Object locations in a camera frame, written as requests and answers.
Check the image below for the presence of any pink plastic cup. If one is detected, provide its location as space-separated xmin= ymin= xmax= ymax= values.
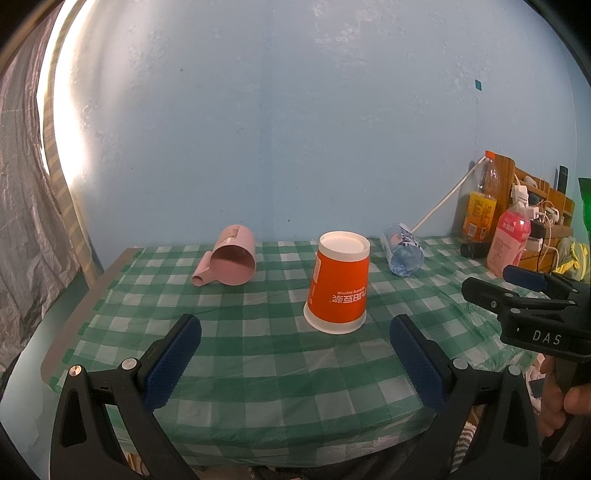
xmin=191 ymin=224 xmax=256 ymax=289

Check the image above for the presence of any person's right hand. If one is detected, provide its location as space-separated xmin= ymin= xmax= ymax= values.
xmin=537 ymin=356 xmax=591 ymax=439

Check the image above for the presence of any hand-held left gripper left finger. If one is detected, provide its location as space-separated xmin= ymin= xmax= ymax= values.
xmin=50 ymin=314 xmax=204 ymax=480

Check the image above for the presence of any orange juice bottle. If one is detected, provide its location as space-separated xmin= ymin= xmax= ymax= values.
xmin=463 ymin=150 xmax=502 ymax=243

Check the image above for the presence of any yellow cloth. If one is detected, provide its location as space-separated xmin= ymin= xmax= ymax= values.
xmin=555 ymin=236 xmax=590 ymax=276

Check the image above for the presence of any orange paper cup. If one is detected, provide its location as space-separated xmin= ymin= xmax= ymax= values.
xmin=303 ymin=231 xmax=371 ymax=334

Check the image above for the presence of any striped cloth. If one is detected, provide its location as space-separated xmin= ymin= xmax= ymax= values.
xmin=450 ymin=421 xmax=479 ymax=472

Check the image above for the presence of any wooden rack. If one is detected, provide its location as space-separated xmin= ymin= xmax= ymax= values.
xmin=455 ymin=154 xmax=576 ymax=274

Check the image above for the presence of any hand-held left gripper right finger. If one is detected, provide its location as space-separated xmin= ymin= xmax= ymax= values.
xmin=389 ymin=314 xmax=542 ymax=480

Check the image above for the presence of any green translucent object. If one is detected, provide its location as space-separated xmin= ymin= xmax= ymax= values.
xmin=577 ymin=178 xmax=591 ymax=234

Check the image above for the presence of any white power strip with plugs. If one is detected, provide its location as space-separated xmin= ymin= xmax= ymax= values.
xmin=510 ymin=182 xmax=560 ymax=252

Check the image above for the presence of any grey curtain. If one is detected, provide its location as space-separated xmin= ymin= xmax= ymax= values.
xmin=0 ymin=7 xmax=100 ymax=374

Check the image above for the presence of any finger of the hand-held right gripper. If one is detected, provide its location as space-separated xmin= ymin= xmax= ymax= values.
xmin=461 ymin=276 xmax=575 ymax=324
xmin=502 ymin=264 xmax=591 ymax=302

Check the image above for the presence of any green checkered tablecloth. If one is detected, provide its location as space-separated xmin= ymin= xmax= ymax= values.
xmin=48 ymin=235 xmax=548 ymax=468

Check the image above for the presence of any white cable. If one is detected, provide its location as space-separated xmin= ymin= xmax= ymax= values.
xmin=411 ymin=156 xmax=488 ymax=232

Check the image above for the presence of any pink drink bottle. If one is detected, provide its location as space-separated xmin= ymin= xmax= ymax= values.
xmin=486 ymin=196 xmax=532 ymax=278

